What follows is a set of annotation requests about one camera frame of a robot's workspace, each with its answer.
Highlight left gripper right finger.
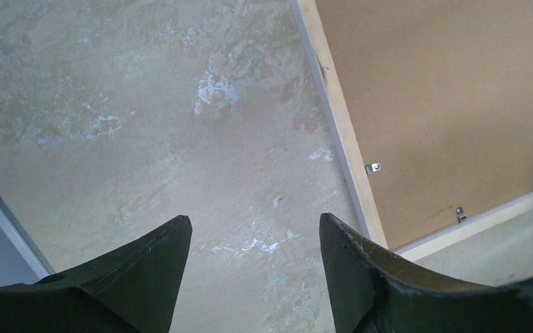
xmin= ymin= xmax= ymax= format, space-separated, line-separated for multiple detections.
xmin=319 ymin=213 xmax=533 ymax=332

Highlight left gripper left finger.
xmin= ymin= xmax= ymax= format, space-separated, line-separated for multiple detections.
xmin=0 ymin=216 xmax=192 ymax=332

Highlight wooden picture frame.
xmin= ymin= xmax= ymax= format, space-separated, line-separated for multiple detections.
xmin=289 ymin=0 xmax=533 ymax=263

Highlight brown backing board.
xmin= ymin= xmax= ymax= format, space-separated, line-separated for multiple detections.
xmin=314 ymin=0 xmax=533 ymax=251

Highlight silver turn clip right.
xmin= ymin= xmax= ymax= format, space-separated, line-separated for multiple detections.
xmin=455 ymin=207 xmax=467 ymax=224

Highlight silver turn clip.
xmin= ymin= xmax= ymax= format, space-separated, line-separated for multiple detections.
xmin=455 ymin=207 xmax=467 ymax=224
xmin=365 ymin=163 xmax=381 ymax=175

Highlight silver turn clip left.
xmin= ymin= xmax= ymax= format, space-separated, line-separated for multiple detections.
xmin=365 ymin=163 xmax=381 ymax=175

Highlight aluminium frame rails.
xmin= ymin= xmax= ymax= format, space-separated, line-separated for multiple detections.
xmin=0 ymin=158 xmax=56 ymax=281

